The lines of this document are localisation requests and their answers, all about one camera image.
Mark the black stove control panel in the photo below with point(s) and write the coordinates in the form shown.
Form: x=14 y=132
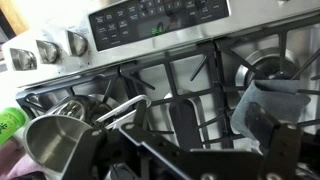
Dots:
x=133 y=20

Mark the stainless steel pot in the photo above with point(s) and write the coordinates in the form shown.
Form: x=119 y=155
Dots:
x=53 y=143

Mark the stainless steel gas stove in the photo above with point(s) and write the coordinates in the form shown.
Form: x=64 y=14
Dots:
x=240 y=23

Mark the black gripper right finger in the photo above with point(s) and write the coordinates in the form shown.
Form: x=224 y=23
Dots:
x=283 y=150

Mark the silver stove knob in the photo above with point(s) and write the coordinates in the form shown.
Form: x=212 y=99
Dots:
x=48 y=51
x=23 y=59
x=77 y=43

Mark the green plastic bottle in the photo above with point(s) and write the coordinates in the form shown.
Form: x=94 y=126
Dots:
x=11 y=123

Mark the oval gas burner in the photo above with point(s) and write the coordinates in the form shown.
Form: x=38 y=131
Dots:
x=185 y=120

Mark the round gas burner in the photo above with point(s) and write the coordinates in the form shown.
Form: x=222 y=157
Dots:
x=96 y=106
x=263 y=61

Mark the black cast iron grate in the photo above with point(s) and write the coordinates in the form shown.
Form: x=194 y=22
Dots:
x=113 y=71
x=171 y=80
x=283 y=43

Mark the grey cloth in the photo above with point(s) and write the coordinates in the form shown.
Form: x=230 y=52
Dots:
x=286 y=100

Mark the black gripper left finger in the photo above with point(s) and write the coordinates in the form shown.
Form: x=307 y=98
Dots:
x=90 y=150

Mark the pink cloth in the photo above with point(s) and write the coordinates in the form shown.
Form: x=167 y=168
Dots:
x=13 y=165

